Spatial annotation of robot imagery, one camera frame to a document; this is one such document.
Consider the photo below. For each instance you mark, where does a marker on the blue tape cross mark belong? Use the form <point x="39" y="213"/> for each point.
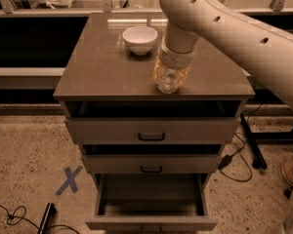
<point x="70" y="180"/>

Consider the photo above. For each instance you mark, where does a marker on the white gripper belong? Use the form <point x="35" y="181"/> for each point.
<point x="174" y="58"/>

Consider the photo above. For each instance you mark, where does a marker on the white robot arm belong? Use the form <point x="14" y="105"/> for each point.
<point x="264" y="51"/>

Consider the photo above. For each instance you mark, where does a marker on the white ceramic bowl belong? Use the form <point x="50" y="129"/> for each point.
<point x="140" y="39"/>

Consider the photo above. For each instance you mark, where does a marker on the bottom grey drawer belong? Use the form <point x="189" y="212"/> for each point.
<point x="151" y="203"/>

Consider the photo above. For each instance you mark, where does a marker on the grey drawer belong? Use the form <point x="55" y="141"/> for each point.
<point x="153" y="159"/>
<point x="152" y="122"/>
<point x="151" y="203"/>

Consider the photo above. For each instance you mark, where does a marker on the top grey drawer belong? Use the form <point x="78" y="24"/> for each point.
<point x="152" y="122"/>

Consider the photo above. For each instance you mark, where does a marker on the black stand leg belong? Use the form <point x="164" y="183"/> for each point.
<point x="259" y="162"/>

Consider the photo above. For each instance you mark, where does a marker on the black caster wheel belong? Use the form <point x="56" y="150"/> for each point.
<point x="288" y="191"/>

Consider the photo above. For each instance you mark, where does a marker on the black device on floor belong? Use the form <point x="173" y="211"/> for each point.
<point x="47" y="217"/>

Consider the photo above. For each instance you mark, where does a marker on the brown shoe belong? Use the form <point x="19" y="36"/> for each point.
<point x="287" y="171"/>

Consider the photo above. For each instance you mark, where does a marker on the grey drawer cabinet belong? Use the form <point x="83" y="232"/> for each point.
<point x="101" y="68"/>

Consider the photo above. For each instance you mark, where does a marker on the middle grey drawer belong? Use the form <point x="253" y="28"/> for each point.
<point x="153" y="159"/>

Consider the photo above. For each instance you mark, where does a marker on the clear plastic water bottle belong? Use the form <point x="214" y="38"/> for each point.
<point x="169" y="80"/>

